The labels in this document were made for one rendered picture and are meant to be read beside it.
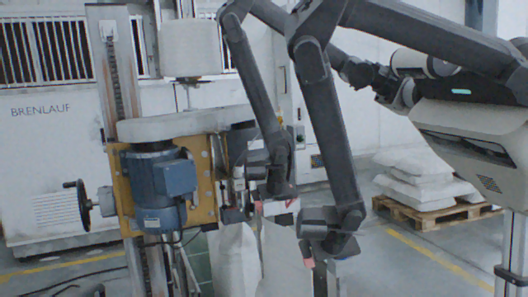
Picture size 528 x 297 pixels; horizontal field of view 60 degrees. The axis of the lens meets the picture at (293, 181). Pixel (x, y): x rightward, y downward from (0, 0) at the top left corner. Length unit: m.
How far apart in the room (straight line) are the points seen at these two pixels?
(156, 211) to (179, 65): 0.42
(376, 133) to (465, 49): 5.80
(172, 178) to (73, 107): 3.02
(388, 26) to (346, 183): 0.31
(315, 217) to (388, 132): 5.75
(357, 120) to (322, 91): 5.63
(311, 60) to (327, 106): 0.11
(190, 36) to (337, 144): 0.65
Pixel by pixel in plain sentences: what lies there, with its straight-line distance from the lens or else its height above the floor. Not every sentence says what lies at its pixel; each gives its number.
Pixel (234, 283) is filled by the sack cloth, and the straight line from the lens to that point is 2.02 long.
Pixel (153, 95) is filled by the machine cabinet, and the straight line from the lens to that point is 4.25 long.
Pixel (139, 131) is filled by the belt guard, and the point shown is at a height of 1.40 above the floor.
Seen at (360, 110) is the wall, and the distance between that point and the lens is 6.38.
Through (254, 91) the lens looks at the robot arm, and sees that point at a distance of 1.26.
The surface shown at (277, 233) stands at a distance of 1.55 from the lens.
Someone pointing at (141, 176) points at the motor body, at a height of 1.27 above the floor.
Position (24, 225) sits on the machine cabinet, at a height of 0.34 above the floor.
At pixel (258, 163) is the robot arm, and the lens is 1.33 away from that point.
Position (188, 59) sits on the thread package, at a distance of 1.32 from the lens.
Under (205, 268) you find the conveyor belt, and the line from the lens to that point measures 2.83.
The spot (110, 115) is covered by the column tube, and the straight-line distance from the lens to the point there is 1.57.
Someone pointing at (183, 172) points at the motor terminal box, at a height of 1.27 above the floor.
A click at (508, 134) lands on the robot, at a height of 1.38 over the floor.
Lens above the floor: 1.56
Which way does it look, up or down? 15 degrees down
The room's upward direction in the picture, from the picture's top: 4 degrees counter-clockwise
